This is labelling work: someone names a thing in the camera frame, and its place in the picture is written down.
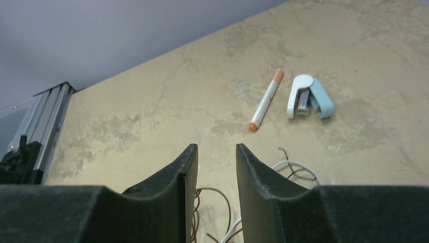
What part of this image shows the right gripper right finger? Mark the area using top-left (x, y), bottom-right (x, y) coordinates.
top-left (236, 143), bottom-right (428, 242)

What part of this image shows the aluminium frame rail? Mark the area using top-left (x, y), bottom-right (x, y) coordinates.
top-left (1, 83), bottom-right (75, 185)

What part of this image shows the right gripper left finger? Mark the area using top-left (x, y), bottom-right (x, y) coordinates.
top-left (1, 144), bottom-right (198, 242)

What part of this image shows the white orange marker pen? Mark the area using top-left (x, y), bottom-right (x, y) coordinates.
top-left (248, 68), bottom-right (284, 132)

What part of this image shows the brown cable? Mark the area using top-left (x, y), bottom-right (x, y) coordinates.
top-left (191, 187), bottom-right (243, 243)

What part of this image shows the light blue stapler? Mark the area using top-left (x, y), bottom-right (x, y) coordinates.
top-left (286, 74), bottom-right (335, 119)

